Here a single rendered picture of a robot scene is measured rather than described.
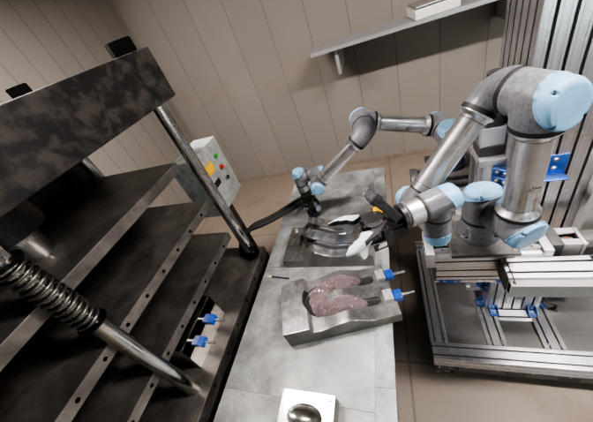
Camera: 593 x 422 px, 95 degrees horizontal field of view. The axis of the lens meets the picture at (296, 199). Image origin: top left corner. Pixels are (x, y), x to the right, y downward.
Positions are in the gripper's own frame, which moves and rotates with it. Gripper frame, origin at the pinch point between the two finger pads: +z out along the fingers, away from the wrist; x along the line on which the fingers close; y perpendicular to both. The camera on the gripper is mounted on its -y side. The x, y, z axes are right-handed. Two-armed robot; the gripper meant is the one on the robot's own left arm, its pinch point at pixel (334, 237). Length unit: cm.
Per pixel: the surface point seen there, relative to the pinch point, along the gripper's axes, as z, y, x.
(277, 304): 35, 60, 44
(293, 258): 19, 52, 63
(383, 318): -9, 59, 13
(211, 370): 72, 64, 26
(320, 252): 4, 48, 53
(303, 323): 23, 52, 21
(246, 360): 54, 63, 23
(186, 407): 83, 66, 15
